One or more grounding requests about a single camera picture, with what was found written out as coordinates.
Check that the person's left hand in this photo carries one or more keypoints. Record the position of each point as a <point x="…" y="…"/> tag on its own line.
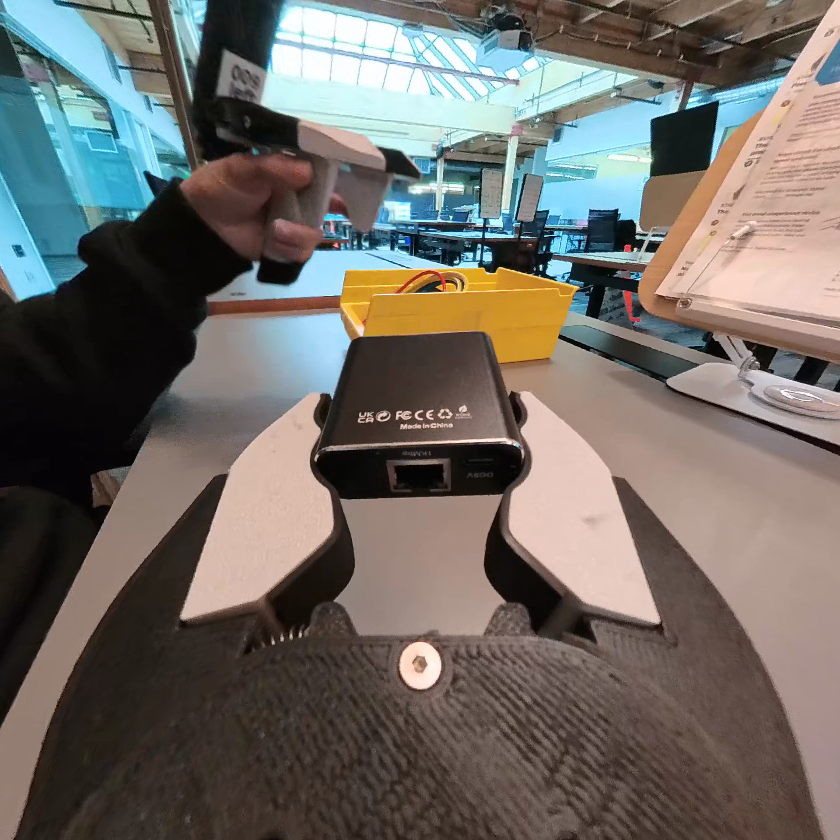
<point x="229" y="203"/>

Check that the black monitor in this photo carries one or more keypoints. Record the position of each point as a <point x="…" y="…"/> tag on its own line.
<point x="682" y="138"/>

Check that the ceiling projector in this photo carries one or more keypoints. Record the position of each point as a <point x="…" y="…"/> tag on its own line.
<point x="505" y="43"/>

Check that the printed instruction sheet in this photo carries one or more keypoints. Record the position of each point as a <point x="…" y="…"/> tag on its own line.
<point x="774" y="216"/>

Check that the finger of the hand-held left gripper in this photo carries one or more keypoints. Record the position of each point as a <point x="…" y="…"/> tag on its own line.
<point x="341" y="144"/>
<point x="364" y="197"/>

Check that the grey desk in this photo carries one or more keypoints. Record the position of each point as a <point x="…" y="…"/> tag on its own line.
<point x="689" y="492"/>

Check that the yellow plastic bin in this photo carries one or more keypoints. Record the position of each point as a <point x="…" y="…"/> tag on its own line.
<point x="459" y="321"/>

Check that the black network adapter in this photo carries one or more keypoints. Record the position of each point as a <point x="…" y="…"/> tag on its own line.
<point x="420" y="394"/>

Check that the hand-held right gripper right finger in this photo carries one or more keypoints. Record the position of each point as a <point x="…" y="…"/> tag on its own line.
<point x="577" y="525"/>

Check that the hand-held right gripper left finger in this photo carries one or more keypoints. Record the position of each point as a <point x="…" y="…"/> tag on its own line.
<point x="262" y="525"/>

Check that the wooden document stand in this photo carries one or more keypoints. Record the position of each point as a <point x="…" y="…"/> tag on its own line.
<point x="663" y="262"/>

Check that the person's left forearm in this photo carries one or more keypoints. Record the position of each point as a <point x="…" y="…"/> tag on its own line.
<point x="98" y="328"/>

